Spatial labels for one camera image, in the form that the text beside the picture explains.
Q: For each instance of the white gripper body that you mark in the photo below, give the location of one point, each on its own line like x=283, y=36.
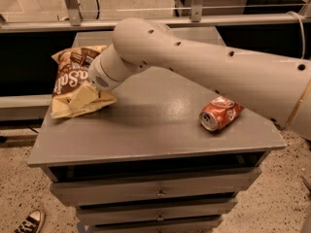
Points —
x=97, y=74

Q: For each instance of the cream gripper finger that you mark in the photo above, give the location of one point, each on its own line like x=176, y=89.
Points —
x=84, y=95
x=105, y=96

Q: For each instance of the brown Late July chip bag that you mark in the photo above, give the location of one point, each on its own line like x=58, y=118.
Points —
x=72, y=72

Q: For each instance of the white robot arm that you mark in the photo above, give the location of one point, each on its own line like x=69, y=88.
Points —
x=273, y=86

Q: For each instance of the grey drawer cabinet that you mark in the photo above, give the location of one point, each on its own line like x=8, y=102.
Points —
x=152, y=130

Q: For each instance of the red crushed soda can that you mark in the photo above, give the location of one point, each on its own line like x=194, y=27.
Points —
x=219, y=113

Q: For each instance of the black white sneaker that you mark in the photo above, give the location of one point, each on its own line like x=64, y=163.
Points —
x=33, y=223

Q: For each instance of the top grey drawer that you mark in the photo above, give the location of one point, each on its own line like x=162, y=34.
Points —
x=155, y=187

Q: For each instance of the grey drawer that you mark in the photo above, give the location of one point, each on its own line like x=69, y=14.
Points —
x=155, y=187
x=205, y=223
x=155, y=211

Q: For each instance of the middle grey drawer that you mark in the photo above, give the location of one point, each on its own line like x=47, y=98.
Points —
x=155, y=211

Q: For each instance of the bottom grey drawer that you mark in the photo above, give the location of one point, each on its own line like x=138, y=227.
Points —
x=205, y=223

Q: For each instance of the metal railing frame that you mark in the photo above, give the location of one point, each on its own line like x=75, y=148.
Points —
x=33, y=14

